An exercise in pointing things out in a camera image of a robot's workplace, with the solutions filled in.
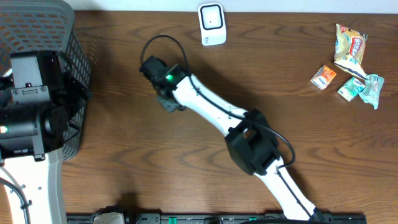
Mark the dark grey plastic basket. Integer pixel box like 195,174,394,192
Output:
0,0,93,161

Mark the light green snack packet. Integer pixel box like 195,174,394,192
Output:
359,74,384,110

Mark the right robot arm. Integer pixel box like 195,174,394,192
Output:
139,56,325,222

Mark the white barcode scanner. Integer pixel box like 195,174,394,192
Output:
198,2,227,46

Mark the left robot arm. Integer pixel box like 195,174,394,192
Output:
1,50,91,223

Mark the large yellow snack bag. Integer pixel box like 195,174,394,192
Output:
334,24,368,80

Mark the orange candy packet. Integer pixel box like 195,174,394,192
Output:
310,65,336,90

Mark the teal candy packet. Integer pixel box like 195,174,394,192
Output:
338,77,365,101

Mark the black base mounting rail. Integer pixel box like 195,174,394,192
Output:
66,212,368,224

